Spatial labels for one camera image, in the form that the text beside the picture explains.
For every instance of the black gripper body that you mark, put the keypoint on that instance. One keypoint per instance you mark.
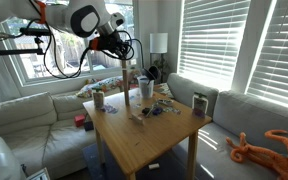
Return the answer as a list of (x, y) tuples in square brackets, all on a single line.
[(117, 45)]

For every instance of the plain wooden block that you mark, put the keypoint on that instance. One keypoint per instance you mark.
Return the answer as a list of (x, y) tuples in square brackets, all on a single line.
[(124, 66)]

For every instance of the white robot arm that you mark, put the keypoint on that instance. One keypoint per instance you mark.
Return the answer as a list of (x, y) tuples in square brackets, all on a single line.
[(84, 16)]

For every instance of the upright wooden stack block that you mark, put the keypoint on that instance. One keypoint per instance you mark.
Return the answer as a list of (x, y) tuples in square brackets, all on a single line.
[(126, 82), (126, 97)]

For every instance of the wooden block with black logo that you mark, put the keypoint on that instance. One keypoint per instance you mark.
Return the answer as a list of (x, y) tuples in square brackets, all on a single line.
[(137, 118)]

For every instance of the small white block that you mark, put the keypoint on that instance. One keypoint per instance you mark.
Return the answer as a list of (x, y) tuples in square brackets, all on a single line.
[(154, 166)]

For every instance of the white shade floor lamp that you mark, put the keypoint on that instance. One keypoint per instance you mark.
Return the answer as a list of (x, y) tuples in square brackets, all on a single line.
[(158, 42)]

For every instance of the floral pillow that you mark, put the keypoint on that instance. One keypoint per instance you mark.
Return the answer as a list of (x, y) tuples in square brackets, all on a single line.
[(100, 86)]

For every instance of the translucent white plastic cup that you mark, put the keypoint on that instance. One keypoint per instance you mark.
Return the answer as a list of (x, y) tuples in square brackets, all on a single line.
[(146, 87)]

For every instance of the green house plant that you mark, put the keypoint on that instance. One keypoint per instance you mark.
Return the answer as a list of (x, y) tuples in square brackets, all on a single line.
[(164, 66)]

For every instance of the white black patterned pillow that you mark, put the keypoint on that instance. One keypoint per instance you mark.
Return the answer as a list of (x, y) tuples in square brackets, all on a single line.
[(162, 90)]

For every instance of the metal spoon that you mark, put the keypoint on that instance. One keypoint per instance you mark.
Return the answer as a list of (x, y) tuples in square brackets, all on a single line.
[(154, 106)]

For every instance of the black white sunglasses sticker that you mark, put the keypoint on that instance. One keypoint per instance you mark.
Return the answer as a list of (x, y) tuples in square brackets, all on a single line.
[(165, 102)]

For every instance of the blue toy car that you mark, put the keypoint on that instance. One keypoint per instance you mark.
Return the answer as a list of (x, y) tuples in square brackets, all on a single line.
[(157, 111)]

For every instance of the green white figure sticker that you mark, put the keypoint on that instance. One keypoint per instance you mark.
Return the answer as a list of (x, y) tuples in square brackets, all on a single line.
[(168, 110)]

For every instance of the red black face sticker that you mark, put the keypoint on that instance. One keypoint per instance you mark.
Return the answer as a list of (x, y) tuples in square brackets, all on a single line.
[(176, 111)]

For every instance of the navy blue box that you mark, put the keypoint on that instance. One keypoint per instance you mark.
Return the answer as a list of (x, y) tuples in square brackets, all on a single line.
[(89, 124)]

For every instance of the plain red box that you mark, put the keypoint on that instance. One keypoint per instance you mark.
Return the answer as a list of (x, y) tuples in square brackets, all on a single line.
[(79, 120)]

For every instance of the white window blind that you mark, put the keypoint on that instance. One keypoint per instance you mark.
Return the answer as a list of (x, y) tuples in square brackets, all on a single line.
[(280, 53), (214, 40)]

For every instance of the wooden table leg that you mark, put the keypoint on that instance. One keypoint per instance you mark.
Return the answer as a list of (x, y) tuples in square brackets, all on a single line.
[(192, 156), (131, 176), (99, 146)]

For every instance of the blue rug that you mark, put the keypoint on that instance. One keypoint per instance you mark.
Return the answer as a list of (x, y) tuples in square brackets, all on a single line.
[(94, 163)]

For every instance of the white leather sofa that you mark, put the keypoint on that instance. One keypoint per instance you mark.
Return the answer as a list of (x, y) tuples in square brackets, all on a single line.
[(24, 133)]

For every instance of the grey fabric sofa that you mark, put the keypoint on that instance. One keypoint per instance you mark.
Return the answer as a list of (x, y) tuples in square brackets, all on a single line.
[(244, 120)]

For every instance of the white framed tablet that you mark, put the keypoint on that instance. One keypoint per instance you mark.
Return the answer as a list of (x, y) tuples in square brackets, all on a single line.
[(39, 175)]

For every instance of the orange octopus plush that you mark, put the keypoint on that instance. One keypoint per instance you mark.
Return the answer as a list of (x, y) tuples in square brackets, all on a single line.
[(267, 156)]

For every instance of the black camera boom rig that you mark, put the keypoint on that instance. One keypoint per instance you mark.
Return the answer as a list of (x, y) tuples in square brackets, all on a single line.
[(17, 51)]

